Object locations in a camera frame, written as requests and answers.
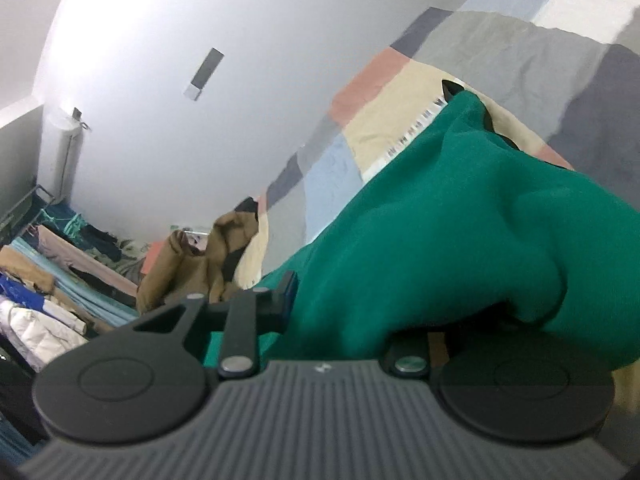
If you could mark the white air conditioner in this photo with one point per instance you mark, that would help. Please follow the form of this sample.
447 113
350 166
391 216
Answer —
61 140

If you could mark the hanging light blue garment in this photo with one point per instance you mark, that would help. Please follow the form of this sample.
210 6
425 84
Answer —
100 306

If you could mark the green hoodie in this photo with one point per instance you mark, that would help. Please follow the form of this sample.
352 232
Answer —
457 222

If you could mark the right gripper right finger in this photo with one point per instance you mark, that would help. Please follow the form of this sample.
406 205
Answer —
405 360

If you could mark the orange box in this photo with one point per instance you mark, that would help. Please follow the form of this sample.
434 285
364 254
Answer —
151 256

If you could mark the wall switch panel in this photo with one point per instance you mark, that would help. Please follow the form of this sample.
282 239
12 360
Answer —
198 82

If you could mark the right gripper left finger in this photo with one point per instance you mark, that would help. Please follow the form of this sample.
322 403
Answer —
246 316

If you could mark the white puffer jacket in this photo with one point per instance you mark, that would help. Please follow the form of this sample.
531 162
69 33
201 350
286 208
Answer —
38 338

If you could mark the brown garment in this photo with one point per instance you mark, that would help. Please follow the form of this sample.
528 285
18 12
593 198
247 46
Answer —
181 269

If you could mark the patchwork bed quilt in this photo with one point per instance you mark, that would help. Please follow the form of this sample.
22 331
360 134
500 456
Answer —
560 78

